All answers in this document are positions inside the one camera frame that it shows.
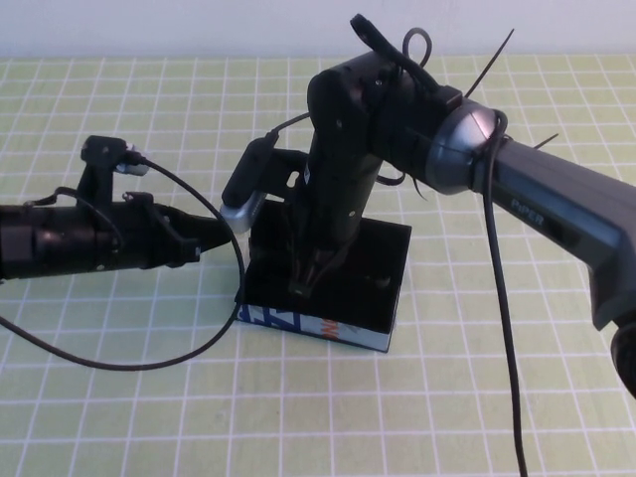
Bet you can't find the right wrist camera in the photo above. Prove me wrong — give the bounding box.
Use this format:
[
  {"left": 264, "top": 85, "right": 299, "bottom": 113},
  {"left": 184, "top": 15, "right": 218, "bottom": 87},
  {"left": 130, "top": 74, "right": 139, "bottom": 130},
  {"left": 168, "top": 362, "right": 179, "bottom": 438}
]
[{"left": 220, "top": 137, "right": 273, "bottom": 236}]

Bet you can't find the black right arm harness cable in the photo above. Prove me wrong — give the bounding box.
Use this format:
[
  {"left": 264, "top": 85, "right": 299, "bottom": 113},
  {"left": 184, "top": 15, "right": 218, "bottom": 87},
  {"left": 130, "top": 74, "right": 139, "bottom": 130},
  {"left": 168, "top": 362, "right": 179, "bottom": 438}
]
[{"left": 349, "top": 14, "right": 451, "bottom": 99}]

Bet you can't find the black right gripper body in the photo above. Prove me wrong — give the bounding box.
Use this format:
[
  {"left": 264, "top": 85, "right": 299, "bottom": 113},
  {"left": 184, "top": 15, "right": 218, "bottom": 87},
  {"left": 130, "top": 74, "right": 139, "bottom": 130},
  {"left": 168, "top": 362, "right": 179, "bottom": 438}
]
[{"left": 296, "top": 157, "right": 380, "bottom": 255}]

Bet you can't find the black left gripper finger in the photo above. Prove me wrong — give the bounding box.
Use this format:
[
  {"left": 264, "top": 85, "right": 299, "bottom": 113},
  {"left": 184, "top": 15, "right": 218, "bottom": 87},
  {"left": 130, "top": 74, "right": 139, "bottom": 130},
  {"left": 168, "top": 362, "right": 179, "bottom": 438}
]
[
  {"left": 180, "top": 237, "right": 234, "bottom": 263},
  {"left": 170, "top": 207, "right": 235, "bottom": 245}
]

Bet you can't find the black printed glasses case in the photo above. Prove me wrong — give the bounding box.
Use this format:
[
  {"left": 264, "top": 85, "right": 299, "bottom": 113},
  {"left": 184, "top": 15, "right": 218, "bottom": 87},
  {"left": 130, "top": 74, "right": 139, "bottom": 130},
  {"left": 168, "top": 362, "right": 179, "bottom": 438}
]
[{"left": 233, "top": 198, "right": 414, "bottom": 356}]

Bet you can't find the green checked tablecloth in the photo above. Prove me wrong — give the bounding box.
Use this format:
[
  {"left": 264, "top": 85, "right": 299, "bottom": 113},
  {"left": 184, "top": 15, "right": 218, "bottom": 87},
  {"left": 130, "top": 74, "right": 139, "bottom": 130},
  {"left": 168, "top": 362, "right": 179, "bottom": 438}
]
[{"left": 0, "top": 57, "right": 636, "bottom": 477}]

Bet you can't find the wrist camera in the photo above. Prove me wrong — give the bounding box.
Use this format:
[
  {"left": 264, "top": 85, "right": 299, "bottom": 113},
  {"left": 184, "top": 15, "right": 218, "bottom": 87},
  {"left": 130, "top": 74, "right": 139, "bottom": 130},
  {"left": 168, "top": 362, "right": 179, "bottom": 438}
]
[
  {"left": 220, "top": 137, "right": 273, "bottom": 236},
  {"left": 81, "top": 134, "right": 151, "bottom": 178}
]

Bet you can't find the black left camera cable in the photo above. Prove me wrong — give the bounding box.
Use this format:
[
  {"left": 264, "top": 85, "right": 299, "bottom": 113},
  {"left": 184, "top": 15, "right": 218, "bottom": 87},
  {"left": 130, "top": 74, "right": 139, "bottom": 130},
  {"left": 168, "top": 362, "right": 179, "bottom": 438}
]
[{"left": 0, "top": 159, "right": 249, "bottom": 373}]

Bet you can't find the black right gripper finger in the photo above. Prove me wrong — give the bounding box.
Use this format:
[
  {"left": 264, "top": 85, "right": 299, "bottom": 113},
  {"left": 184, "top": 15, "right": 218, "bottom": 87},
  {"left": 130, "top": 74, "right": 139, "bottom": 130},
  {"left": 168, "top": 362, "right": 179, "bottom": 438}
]
[
  {"left": 287, "top": 250, "right": 320, "bottom": 300},
  {"left": 316, "top": 246, "right": 346, "bottom": 282}
]

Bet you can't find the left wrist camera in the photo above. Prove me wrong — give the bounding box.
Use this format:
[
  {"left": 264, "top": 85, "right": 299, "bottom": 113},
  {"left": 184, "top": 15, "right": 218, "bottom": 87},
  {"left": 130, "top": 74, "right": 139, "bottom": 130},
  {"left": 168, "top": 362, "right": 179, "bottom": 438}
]
[{"left": 81, "top": 134, "right": 151, "bottom": 178}]

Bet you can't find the long black zip tie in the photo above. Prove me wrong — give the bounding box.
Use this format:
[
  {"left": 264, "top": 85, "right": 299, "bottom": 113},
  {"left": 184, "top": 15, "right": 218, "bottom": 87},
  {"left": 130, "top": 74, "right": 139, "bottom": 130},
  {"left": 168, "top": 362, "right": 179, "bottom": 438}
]
[{"left": 464, "top": 28, "right": 517, "bottom": 98}]

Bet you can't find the black camera cable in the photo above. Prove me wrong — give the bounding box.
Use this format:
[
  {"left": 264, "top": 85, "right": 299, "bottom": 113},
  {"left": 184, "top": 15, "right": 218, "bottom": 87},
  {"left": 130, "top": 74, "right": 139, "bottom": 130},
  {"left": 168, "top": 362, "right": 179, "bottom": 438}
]
[
  {"left": 266, "top": 109, "right": 532, "bottom": 477},
  {"left": 0, "top": 159, "right": 249, "bottom": 373}
]

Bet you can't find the black right camera cable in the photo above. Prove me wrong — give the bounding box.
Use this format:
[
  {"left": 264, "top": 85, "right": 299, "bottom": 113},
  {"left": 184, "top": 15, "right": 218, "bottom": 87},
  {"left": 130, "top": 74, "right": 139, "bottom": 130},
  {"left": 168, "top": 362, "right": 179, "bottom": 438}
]
[{"left": 266, "top": 109, "right": 532, "bottom": 477}]

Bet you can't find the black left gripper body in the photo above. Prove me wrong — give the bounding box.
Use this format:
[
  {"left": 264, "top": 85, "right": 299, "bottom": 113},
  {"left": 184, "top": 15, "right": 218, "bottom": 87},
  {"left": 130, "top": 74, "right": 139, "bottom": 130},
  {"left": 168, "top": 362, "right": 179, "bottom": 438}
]
[{"left": 29, "top": 193, "right": 184, "bottom": 280}]

